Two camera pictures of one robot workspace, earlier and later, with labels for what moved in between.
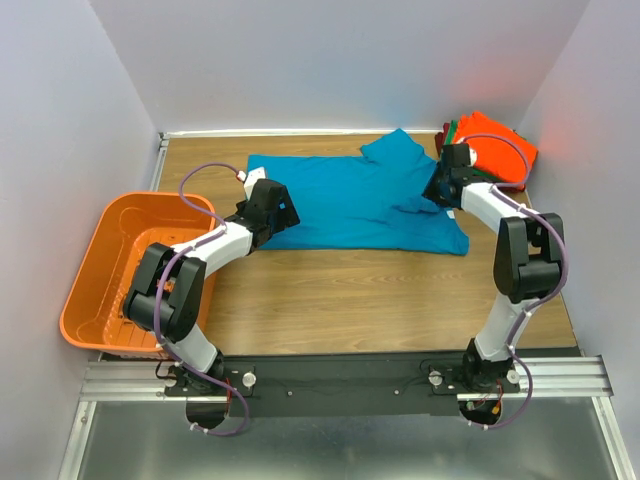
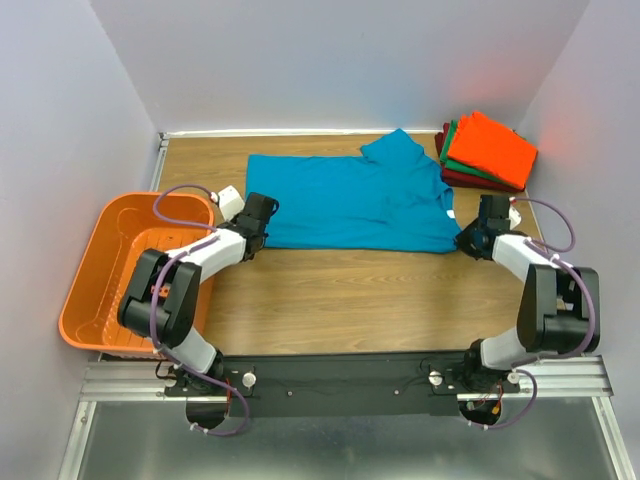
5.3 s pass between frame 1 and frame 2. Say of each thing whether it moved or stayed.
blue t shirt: stayed
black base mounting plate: stayed
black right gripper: moved
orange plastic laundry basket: stayed
